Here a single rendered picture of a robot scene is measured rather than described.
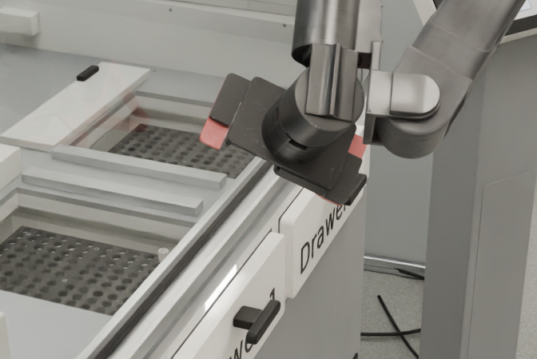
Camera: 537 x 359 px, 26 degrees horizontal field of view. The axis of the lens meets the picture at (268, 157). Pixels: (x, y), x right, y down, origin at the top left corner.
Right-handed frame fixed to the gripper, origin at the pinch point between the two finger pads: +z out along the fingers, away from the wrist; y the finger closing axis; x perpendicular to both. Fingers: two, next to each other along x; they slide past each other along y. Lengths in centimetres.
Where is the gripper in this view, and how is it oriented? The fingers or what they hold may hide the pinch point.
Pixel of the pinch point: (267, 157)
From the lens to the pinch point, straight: 108.9
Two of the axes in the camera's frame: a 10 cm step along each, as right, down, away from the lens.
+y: -9.0, -4.2, -1.3
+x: -3.6, 8.7, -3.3
